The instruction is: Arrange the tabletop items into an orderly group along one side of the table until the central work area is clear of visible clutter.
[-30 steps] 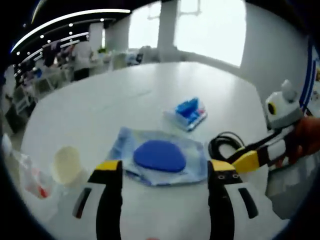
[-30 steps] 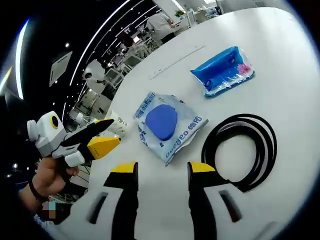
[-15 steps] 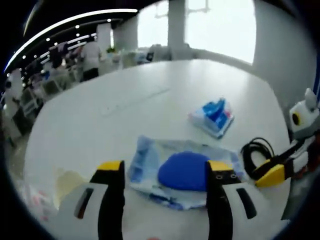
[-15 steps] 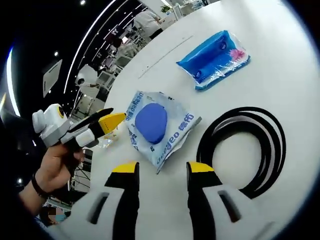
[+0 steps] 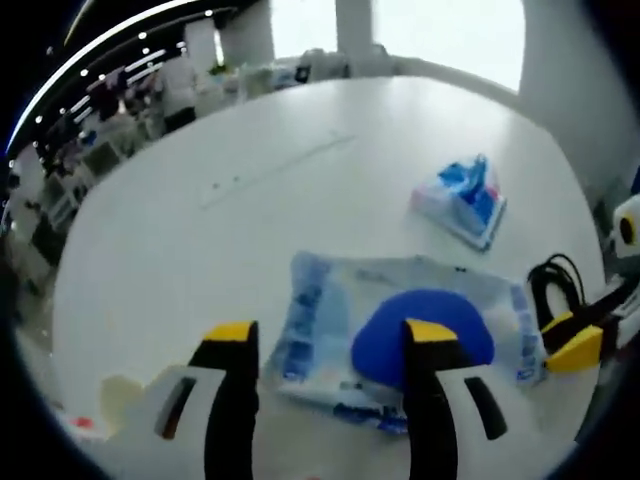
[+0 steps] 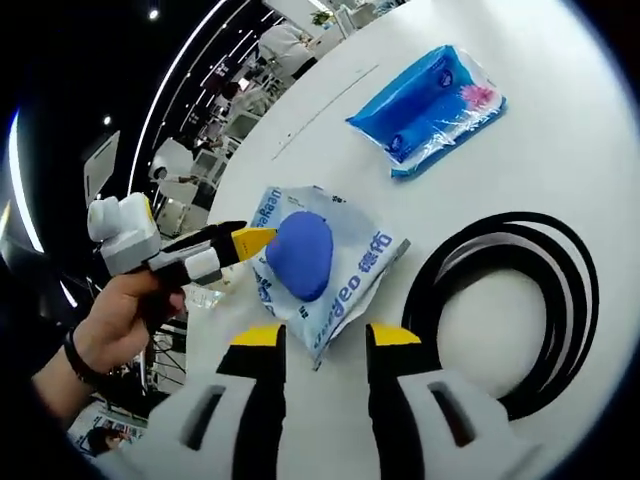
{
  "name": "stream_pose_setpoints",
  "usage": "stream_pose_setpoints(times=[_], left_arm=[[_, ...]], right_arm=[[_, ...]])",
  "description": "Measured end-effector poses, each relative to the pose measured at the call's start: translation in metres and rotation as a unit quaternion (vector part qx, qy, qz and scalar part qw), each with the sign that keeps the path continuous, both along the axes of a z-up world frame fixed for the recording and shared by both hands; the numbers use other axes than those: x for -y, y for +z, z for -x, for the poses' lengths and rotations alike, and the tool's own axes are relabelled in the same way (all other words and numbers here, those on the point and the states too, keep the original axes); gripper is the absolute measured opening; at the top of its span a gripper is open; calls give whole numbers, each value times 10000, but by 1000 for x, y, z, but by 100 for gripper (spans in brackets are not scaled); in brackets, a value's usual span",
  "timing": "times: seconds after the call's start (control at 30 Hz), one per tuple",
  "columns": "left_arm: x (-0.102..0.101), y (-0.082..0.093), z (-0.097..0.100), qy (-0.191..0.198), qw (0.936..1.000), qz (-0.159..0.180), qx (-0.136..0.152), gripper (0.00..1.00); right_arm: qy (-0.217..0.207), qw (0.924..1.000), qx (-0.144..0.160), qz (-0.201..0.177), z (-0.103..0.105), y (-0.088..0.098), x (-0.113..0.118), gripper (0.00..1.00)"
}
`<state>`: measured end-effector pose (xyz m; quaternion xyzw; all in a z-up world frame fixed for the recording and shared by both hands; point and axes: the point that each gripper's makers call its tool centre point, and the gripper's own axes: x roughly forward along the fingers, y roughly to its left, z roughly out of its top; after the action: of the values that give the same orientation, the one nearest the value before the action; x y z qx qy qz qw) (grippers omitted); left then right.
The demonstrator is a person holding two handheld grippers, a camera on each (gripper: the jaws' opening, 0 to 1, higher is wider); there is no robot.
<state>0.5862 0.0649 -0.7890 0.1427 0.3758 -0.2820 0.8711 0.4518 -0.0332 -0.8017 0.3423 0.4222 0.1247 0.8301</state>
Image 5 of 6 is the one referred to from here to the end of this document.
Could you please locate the wet wipes packet blue lid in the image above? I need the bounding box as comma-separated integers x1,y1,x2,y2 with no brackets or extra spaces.
264,249,549,437

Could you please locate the black cable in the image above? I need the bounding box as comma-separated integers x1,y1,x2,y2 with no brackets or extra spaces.
526,253,587,351

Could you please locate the blue tissue packet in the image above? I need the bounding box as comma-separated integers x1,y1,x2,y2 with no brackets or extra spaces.
409,152,509,251

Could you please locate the large bright window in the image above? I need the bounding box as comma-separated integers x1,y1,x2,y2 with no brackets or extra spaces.
269,0,527,94

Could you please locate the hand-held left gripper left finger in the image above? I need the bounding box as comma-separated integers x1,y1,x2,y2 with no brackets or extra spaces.
104,319,261,480

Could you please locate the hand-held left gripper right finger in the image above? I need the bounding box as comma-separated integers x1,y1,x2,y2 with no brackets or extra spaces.
403,317,589,480

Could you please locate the clear water bottle red label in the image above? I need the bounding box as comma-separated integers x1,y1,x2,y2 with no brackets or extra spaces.
59,409,109,446

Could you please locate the white cup green print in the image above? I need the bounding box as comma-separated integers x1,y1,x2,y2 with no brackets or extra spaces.
98,373,149,434

